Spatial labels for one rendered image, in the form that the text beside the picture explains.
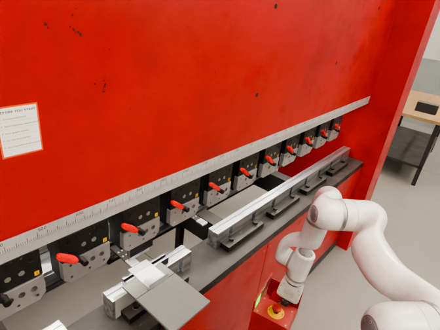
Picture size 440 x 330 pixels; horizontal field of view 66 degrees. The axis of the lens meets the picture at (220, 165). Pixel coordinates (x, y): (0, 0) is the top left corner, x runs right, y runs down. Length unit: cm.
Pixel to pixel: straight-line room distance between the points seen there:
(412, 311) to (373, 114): 220
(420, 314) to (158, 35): 90
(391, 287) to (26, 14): 100
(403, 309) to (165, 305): 75
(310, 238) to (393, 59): 180
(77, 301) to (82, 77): 201
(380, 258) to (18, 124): 90
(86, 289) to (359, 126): 241
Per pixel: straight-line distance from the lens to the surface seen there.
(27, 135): 85
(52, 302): 272
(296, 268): 149
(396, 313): 85
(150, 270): 138
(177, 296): 130
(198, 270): 157
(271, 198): 197
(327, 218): 108
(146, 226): 120
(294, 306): 175
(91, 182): 98
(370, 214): 112
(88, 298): 268
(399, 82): 285
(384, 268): 97
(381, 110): 291
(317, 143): 219
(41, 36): 82
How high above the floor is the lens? 197
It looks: 26 degrees down
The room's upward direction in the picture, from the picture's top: 7 degrees clockwise
